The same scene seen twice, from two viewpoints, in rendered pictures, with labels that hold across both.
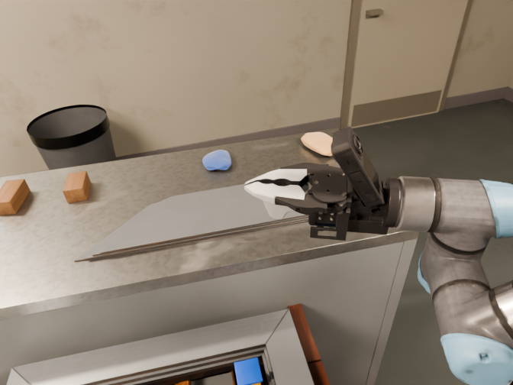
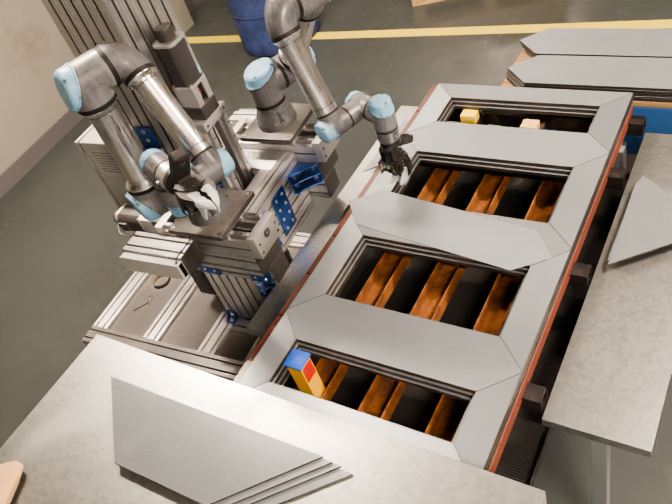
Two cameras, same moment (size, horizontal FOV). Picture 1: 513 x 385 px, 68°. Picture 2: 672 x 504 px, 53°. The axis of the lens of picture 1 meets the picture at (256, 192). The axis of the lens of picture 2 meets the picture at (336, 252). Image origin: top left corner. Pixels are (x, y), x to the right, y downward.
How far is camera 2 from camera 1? 1.67 m
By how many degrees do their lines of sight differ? 86
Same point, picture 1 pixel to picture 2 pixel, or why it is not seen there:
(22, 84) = not seen: outside the picture
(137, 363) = (366, 423)
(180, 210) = (217, 470)
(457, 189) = (160, 157)
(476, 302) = (205, 158)
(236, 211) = (179, 430)
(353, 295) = not seen: hidden behind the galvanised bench
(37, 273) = (392, 482)
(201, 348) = (312, 405)
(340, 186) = (188, 179)
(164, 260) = (278, 421)
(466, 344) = (224, 157)
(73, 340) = not seen: hidden behind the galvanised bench
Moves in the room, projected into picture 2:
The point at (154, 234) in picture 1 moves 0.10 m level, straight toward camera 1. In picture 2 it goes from (264, 448) to (280, 409)
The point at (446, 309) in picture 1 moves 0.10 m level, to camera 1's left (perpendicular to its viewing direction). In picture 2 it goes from (211, 171) to (236, 179)
